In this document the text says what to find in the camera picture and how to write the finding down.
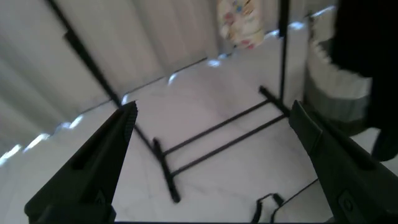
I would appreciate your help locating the black clothes rack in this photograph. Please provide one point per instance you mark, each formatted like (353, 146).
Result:
(168, 174)

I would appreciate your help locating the white curtain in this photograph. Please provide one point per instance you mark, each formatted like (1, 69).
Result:
(140, 40)

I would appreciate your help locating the cream printed garment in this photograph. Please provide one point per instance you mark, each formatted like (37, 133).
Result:
(241, 25)

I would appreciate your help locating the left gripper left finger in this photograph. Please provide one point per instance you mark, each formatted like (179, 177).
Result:
(87, 180)

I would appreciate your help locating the white laundry basket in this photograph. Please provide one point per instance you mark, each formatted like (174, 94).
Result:
(335, 93)

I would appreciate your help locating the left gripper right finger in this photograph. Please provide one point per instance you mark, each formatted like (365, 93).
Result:
(351, 174)

